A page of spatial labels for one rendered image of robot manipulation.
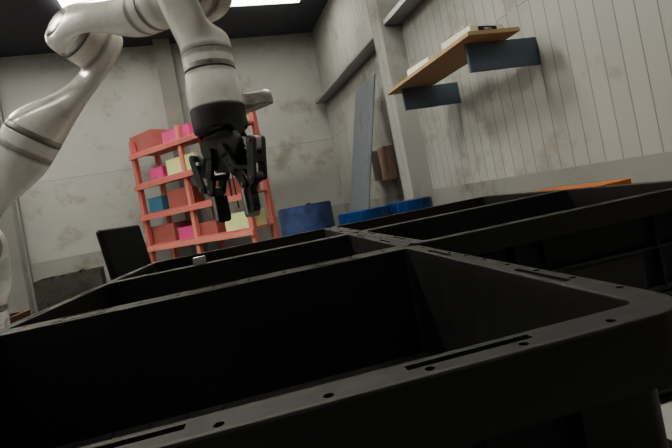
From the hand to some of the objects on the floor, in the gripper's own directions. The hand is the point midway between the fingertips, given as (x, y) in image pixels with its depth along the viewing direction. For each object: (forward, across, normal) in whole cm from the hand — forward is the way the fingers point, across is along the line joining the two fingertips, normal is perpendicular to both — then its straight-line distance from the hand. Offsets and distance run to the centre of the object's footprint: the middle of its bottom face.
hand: (236, 208), depth 62 cm
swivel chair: (+101, -220, +122) cm, 271 cm away
